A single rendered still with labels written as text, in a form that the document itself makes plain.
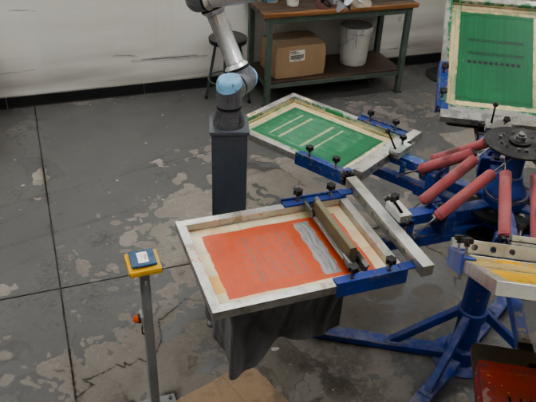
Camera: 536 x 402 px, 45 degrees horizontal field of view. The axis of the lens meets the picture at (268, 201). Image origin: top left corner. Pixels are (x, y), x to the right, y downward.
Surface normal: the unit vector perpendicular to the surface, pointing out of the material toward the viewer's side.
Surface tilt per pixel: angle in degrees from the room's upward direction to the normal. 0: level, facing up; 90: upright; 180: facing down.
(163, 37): 90
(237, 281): 0
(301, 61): 90
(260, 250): 0
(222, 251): 0
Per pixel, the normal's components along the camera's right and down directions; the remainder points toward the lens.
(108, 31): 0.34, 0.53
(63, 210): 0.04, -0.83
